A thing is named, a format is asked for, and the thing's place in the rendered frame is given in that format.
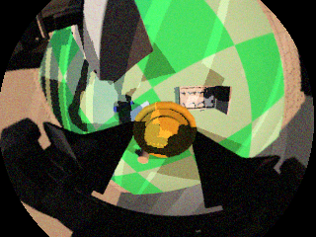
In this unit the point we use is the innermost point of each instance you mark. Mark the tan cylinder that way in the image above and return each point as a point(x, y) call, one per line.
point(143, 157)

